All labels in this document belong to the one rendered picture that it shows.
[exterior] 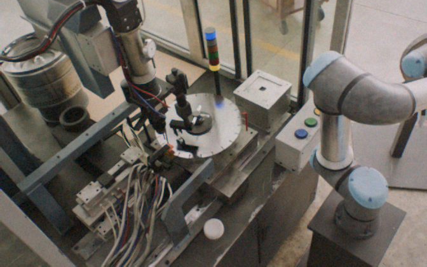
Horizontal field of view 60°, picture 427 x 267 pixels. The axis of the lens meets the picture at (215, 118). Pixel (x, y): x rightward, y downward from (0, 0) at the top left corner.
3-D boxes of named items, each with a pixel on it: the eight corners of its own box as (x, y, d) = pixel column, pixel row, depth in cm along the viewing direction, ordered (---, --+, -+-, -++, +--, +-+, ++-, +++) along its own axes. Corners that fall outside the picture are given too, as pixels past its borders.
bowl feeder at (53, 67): (74, 79, 200) (44, 21, 174) (108, 102, 185) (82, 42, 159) (23, 114, 186) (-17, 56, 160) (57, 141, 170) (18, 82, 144)
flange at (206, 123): (210, 110, 145) (209, 105, 143) (215, 131, 137) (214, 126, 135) (182, 115, 144) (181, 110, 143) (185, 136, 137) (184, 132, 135)
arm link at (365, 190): (363, 227, 117) (371, 206, 107) (332, 197, 125) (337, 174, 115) (389, 208, 120) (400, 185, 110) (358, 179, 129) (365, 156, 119)
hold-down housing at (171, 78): (187, 107, 129) (176, 62, 115) (195, 114, 127) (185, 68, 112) (174, 116, 127) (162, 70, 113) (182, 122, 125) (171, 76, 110)
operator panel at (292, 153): (310, 119, 163) (313, 94, 152) (333, 130, 157) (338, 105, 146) (274, 161, 149) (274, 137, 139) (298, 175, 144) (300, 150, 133)
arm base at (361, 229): (387, 214, 129) (394, 199, 122) (368, 248, 122) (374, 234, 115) (346, 192, 137) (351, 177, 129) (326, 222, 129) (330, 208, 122)
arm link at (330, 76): (337, 199, 125) (340, 93, 83) (307, 170, 134) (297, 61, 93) (363, 178, 127) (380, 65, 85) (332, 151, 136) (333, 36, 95)
